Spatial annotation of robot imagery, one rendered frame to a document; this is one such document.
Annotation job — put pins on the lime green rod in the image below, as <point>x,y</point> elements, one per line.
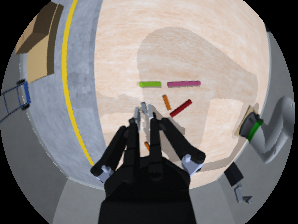
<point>154,83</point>

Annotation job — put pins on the dark red rod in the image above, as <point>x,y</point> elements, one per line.
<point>180,108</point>

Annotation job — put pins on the pink rod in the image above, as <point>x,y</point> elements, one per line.
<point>183,83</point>

